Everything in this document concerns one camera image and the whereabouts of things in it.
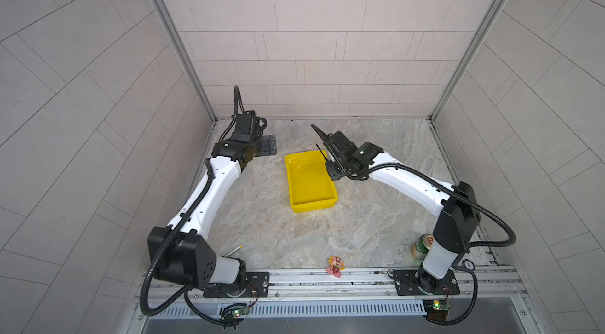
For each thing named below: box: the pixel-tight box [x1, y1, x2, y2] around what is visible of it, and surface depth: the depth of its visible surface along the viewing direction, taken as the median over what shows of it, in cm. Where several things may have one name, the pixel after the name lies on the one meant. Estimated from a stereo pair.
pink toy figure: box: [326, 256, 346, 279], surface depth 74 cm
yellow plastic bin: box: [285, 149, 339, 214], surface depth 92 cm
